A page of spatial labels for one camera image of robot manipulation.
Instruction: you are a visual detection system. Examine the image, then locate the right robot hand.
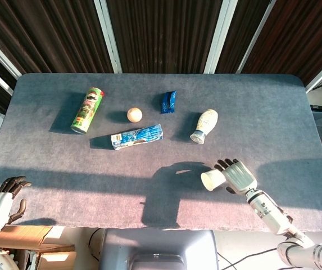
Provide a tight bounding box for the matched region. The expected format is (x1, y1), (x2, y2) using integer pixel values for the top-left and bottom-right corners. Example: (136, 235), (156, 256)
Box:
(214, 158), (258, 196)

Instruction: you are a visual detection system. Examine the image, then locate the white paper cup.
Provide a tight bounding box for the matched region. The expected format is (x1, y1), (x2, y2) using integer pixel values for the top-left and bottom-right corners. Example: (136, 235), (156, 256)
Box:
(200, 168), (226, 192)

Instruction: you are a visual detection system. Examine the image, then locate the brown cardboard box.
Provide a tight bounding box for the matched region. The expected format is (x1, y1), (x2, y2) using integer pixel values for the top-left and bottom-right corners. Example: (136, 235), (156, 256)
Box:
(0, 225), (77, 270)

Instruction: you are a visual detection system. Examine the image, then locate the white sauce bottle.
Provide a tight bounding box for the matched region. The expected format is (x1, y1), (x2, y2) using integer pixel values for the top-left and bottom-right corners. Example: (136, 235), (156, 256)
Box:
(189, 109), (219, 145)

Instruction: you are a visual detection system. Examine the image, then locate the blue-grey table cloth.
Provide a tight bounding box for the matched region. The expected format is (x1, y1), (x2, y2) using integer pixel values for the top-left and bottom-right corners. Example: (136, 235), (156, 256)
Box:
(0, 73), (322, 233)

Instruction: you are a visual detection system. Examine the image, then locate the small blue snack packet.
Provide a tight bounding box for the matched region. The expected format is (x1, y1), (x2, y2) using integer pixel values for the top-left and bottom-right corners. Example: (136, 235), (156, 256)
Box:
(161, 90), (178, 114)

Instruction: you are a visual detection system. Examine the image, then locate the blue cookie package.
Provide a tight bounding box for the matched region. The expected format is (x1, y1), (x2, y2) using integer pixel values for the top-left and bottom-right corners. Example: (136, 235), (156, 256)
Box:
(110, 123), (165, 151)

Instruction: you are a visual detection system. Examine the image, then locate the grey robot body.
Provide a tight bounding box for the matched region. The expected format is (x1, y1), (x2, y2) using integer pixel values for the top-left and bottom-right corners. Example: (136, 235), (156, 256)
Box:
(97, 228), (220, 270)

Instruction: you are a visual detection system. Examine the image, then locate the beige ball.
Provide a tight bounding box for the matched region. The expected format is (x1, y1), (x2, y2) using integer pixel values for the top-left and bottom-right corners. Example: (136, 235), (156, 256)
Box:
(126, 107), (143, 123)

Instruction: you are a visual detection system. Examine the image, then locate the green chips can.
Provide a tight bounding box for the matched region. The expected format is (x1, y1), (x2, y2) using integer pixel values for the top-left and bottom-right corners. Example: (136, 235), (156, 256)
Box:
(70, 86), (106, 134)

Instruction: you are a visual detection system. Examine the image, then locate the black cable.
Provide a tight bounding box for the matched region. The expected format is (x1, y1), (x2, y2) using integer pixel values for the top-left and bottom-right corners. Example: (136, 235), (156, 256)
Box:
(88, 228), (102, 262)

